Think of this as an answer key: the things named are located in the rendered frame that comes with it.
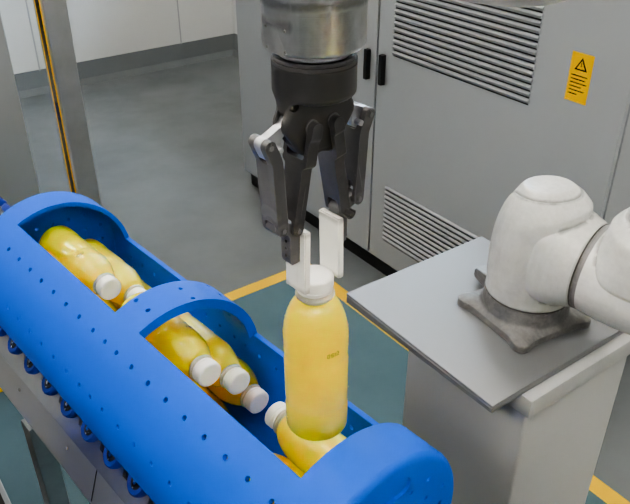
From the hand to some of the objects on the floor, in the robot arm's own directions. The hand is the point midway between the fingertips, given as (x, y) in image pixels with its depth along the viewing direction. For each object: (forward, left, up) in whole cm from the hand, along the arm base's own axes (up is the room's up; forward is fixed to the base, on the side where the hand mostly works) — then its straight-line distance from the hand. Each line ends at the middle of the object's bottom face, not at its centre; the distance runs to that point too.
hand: (315, 251), depth 74 cm
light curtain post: (-5, -134, -148) cm, 200 cm away
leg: (+24, -82, -148) cm, 171 cm away
